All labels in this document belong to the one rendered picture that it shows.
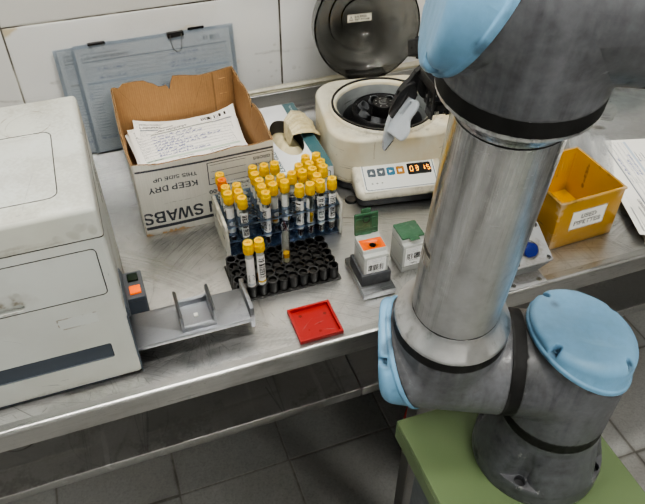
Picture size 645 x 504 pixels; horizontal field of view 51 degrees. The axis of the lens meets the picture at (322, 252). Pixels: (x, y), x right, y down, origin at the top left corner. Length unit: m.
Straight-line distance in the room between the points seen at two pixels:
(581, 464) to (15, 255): 0.68
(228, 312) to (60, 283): 0.26
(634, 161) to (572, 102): 1.03
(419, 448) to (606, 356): 0.27
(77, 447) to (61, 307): 0.85
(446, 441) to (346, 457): 1.05
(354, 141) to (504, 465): 0.64
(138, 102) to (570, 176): 0.83
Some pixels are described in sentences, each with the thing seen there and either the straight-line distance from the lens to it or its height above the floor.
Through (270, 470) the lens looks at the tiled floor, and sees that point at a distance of 1.90.
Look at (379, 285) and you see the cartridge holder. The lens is 1.07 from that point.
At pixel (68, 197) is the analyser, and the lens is 0.82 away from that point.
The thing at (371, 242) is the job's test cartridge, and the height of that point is 0.95.
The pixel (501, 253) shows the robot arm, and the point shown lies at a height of 1.28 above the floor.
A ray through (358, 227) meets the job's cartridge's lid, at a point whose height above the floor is 0.97.
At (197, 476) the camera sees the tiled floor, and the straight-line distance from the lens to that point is 1.92.
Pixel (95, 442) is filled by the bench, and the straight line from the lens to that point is 1.71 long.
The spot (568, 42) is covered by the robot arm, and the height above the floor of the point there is 1.48.
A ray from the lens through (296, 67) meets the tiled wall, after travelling 1.51.
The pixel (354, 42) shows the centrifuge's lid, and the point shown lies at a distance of 1.47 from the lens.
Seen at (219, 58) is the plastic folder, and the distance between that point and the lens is 1.43.
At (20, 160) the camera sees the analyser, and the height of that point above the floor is 1.18.
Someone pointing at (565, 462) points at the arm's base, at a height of 0.98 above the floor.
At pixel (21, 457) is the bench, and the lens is 1.74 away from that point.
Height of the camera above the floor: 1.64
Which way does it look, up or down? 42 degrees down
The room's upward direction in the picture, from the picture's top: straight up
